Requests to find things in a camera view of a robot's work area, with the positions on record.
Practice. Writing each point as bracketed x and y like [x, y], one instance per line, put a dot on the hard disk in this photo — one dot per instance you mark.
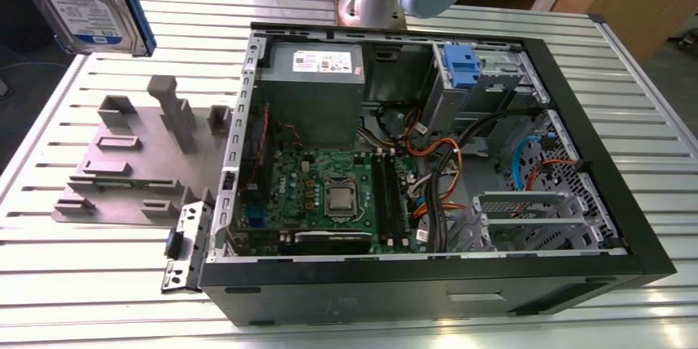
[76, 1]

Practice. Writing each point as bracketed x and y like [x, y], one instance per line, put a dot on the silver disk bay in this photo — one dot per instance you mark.
[534, 222]

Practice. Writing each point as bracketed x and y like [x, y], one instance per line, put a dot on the green motherboard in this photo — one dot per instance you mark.
[296, 169]

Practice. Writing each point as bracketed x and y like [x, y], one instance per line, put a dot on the silver CPU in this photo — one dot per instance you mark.
[342, 198]

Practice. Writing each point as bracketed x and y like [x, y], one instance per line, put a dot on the grey power supply unit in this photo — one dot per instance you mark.
[311, 112]

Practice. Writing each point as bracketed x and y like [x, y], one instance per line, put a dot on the black RAM slot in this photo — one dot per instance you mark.
[398, 202]
[383, 202]

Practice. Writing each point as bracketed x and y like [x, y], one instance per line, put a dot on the CPU socket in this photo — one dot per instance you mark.
[342, 216]

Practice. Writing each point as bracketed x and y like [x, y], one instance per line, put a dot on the black case fan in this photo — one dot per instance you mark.
[252, 148]

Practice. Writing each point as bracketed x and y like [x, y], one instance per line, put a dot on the silver optical drive cage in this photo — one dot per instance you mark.
[447, 108]

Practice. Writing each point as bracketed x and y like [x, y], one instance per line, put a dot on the black graphics card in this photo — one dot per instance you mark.
[327, 240]

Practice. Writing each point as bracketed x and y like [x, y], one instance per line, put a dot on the blue plastic drive latch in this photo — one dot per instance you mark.
[462, 65]

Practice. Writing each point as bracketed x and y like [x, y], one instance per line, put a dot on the grey parts rack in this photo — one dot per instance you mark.
[157, 161]

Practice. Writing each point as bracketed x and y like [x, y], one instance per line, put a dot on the black open PC case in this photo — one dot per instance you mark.
[382, 296]

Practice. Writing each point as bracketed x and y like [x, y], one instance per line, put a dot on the green RAM stick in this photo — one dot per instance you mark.
[136, 182]

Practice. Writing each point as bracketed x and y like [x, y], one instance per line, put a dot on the wooden cabinet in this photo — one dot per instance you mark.
[627, 5]

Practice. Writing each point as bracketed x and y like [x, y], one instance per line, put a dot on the silver hinged slot bracket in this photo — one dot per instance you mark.
[193, 234]

